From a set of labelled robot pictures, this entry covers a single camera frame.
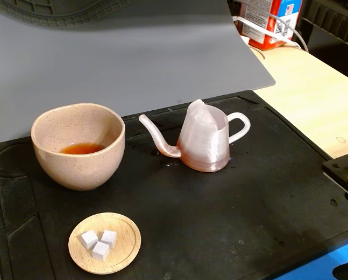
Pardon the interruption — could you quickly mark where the translucent pink plastic kettle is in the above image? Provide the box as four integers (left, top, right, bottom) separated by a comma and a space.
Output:
138, 99, 251, 173

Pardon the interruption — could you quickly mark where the brown tea liquid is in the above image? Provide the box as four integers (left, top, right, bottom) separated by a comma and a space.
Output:
59, 142, 107, 155

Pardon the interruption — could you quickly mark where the speckled beige ceramic cup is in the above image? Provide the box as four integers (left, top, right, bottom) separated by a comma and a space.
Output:
30, 102, 126, 192

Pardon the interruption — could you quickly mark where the grey silicone mat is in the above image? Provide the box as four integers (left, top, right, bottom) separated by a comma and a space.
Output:
0, 0, 276, 145

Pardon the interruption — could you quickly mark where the black silicone work mat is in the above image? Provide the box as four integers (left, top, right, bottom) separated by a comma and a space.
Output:
0, 89, 348, 280

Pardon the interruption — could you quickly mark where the round wooden coaster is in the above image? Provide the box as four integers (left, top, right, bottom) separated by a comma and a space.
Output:
68, 212, 142, 275

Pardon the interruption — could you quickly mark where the white sugar cube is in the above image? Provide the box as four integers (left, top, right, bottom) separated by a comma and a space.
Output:
100, 230, 117, 249
92, 241, 110, 261
80, 229, 99, 251

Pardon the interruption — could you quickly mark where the red and white carton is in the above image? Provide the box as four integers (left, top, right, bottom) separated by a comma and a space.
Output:
238, 0, 304, 52

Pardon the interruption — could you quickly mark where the blue surface panel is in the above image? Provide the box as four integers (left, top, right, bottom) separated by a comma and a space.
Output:
274, 236, 348, 280

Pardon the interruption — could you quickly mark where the black slatted rack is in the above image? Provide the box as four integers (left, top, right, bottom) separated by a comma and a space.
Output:
296, 0, 348, 76

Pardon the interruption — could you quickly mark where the flat white strap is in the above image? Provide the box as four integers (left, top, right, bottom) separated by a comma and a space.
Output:
231, 16, 301, 49

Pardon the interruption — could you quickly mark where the thin grey cable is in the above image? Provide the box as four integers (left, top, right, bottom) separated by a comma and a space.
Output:
268, 13, 310, 53

